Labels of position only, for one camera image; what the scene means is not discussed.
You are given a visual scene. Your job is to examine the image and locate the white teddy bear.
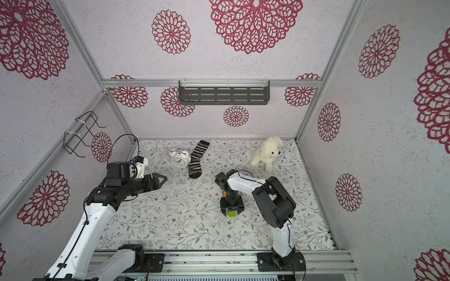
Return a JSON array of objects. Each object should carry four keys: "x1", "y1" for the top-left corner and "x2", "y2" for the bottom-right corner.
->
[{"x1": 250, "y1": 137, "x2": 284, "y2": 174}]

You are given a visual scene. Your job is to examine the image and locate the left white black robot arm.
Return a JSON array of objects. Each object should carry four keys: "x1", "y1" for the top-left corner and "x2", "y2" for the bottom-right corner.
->
[{"x1": 36, "y1": 173, "x2": 168, "y2": 281}]

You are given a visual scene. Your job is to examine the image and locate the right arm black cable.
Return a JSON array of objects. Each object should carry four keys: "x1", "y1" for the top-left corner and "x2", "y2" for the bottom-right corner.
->
[{"x1": 237, "y1": 169, "x2": 307, "y2": 278}]

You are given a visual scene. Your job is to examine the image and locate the white alarm clock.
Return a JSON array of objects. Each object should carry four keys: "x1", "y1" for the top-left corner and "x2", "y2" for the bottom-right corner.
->
[{"x1": 169, "y1": 149, "x2": 191, "y2": 169}]

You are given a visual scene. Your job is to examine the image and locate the black wire wall rack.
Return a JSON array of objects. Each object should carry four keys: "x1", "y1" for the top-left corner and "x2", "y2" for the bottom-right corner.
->
[{"x1": 62, "y1": 110, "x2": 105, "y2": 158}]

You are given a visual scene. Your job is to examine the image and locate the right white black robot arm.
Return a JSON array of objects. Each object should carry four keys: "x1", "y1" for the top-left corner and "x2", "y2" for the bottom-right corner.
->
[{"x1": 215, "y1": 169, "x2": 307, "y2": 274}]

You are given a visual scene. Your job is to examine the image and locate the black grey striped sock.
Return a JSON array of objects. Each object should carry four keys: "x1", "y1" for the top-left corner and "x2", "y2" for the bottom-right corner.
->
[{"x1": 188, "y1": 140, "x2": 210, "y2": 179}]

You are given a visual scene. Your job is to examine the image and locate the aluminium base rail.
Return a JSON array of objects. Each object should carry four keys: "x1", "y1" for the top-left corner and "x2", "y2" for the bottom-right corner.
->
[{"x1": 144, "y1": 250, "x2": 358, "y2": 276}]

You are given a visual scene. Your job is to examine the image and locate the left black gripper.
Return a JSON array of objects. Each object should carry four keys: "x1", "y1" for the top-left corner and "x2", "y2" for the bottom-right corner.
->
[{"x1": 122, "y1": 171, "x2": 167, "y2": 197}]

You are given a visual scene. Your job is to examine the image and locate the grey wall shelf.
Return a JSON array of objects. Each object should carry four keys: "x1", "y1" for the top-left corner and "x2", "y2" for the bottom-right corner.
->
[{"x1": 178, "y1": 80, "x2": 270, "y2": 105}]

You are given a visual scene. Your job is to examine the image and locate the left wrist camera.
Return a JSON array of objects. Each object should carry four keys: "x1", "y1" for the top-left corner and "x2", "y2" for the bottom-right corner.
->
[{"x1": 130, "y1": 156, "x2": 149, "y2": 179}]

